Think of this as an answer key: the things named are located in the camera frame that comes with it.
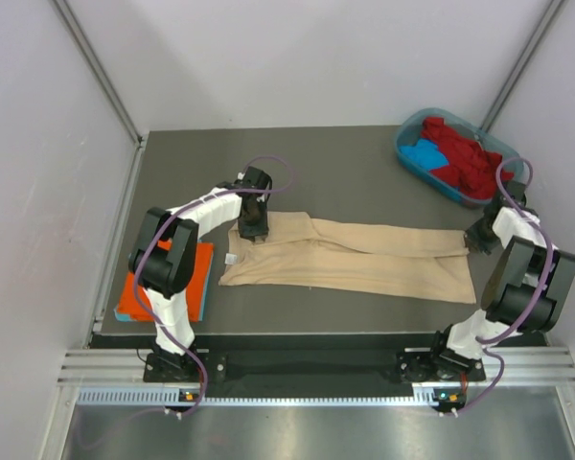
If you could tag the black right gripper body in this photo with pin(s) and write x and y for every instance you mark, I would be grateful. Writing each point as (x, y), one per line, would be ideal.
(480, 237)

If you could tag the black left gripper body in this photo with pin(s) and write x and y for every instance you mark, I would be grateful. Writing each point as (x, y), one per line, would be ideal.
(254, 224)

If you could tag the beige t shirt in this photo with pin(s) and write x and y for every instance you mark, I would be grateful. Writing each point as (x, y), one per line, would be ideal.
(300, 250)

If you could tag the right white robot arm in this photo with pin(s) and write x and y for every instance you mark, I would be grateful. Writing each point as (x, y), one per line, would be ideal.
(527, 290)

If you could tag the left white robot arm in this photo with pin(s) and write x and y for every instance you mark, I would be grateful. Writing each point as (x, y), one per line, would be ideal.
(163, 257)

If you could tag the red t shirt in basket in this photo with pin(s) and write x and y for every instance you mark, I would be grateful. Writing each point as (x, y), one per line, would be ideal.
(471, 169)

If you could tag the teal plastic basket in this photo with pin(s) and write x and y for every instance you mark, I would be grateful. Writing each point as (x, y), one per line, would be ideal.
(410, 132)

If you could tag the orange folded t shirt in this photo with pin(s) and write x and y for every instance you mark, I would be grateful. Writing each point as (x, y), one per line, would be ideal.
(196, 282)

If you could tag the blue t shirt in basket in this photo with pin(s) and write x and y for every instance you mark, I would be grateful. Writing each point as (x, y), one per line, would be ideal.
(425, 154)

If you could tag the light blue folded t shirt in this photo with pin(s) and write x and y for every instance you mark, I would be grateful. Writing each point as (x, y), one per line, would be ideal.
(205, 297)

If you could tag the aluminium frame rail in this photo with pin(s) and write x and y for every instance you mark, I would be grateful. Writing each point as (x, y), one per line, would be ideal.
(516, 366)

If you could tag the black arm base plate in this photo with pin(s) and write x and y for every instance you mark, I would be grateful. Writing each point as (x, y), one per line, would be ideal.
(414, 349)

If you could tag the right aluminium corner post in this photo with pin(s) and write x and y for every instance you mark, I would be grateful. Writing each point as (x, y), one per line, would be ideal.
(551, 12)

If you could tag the aluminium corner post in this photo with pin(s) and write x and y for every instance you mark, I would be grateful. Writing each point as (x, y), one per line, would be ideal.
(551, 12)
(75, 30)

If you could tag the left aluminium corner post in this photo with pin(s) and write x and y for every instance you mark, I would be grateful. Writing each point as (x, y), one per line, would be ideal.
(75, 30)

